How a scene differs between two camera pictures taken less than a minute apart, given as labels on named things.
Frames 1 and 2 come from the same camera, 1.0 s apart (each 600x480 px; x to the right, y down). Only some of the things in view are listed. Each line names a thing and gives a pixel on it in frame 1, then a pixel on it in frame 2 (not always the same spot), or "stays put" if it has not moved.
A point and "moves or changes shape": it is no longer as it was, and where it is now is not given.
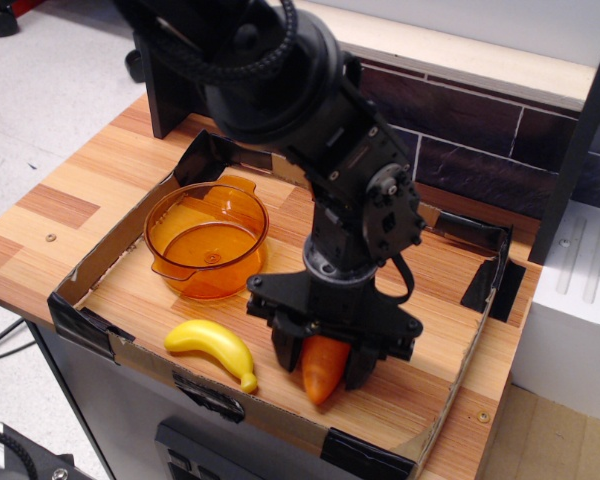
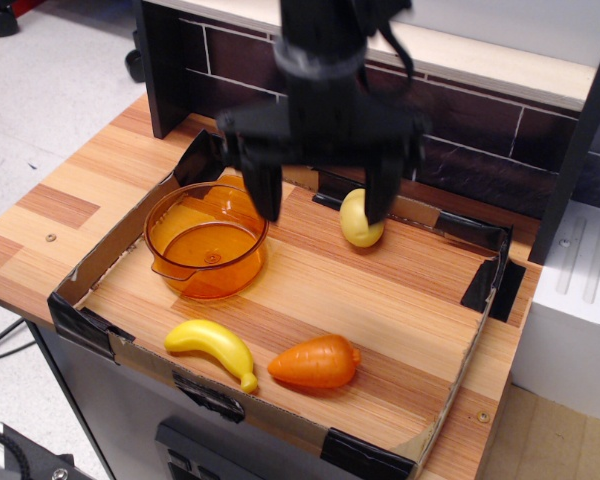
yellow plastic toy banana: x=197 y=335 stays put
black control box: x=199 y=449 stays put
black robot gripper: x=336 y=295 → x=349 y=106
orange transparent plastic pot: x=207 y=238 stays put
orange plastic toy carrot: x=323 y=360 moves or changes shape
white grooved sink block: x=569 y=351 stays put
